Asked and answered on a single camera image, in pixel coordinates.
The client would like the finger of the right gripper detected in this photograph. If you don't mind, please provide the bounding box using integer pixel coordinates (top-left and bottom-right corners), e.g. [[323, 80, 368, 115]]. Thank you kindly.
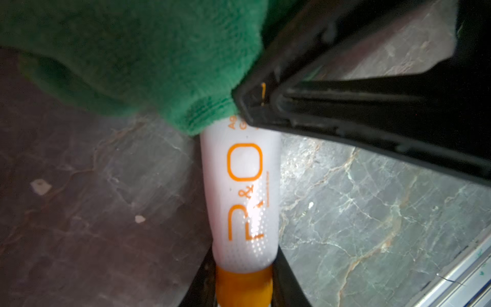
[[232, 1, 490, 185]]

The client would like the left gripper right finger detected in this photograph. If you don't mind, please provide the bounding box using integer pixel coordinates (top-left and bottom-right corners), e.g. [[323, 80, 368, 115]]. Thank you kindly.
[[271, 247, 311, 307]]

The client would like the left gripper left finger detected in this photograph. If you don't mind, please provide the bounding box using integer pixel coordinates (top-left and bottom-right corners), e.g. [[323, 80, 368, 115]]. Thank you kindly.
[[179, 248, 217, 307]]

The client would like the white tube orange cap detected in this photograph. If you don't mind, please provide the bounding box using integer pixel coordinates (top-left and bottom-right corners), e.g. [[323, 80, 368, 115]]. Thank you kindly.
[[200, 116, 281, 306]]

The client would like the green microfiber cloth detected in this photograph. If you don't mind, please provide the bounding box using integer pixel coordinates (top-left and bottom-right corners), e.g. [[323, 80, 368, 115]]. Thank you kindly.
[[1, 1, 304, 135]]

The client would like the aluminium front rail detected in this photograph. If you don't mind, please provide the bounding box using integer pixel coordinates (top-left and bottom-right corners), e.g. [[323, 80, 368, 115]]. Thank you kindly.
[[407, 227, 490, 306]]

